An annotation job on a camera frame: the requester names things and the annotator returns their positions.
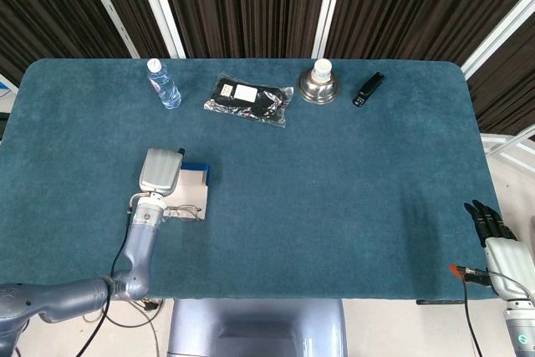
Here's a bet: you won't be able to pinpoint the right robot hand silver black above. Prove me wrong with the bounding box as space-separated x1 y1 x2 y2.
463 200 535 302

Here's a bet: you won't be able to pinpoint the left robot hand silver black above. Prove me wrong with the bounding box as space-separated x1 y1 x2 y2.
139 147 186 198

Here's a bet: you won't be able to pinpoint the blue rectangular box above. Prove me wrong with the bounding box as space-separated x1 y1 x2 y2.
165 161 212 222

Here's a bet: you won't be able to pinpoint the thin-framed eyeglasses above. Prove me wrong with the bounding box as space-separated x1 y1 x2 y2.
161 204 203 223

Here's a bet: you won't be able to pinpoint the clear plastic water bottle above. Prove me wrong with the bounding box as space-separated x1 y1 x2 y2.
145 58 183 110

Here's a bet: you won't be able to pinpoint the plastic bag with black cloth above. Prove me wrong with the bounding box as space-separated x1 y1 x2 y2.
203 72 295 128

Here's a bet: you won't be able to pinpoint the teal table cloth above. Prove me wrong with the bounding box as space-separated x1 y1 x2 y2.
0 58 502 300

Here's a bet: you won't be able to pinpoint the stainless steel bowl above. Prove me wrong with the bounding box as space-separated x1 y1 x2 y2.
297 66 342 105

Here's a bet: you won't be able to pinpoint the grey-blue robot torso base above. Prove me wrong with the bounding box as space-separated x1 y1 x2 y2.
166 298 348 357

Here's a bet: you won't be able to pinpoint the small white plastic bottle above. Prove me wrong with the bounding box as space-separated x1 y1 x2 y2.
313 59 334 82

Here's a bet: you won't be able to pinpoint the black stapler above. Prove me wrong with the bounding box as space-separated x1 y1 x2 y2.
352 71 385 109

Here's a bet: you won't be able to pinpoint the black cable with orange plug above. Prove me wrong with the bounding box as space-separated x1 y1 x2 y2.
449 263 494 357

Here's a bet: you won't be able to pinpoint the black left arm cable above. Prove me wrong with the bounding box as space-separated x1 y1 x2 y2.
74 205 134 357

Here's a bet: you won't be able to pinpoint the white metal stand base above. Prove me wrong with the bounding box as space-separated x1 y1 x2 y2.
480 129 535 166

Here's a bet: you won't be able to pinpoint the black floor cable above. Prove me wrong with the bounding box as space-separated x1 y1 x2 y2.
83 298 164 357

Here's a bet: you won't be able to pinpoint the white metal stand pole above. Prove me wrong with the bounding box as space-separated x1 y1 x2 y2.
76 0 140 59
131 0 187 59
311 0 349 59
461 0 535 80

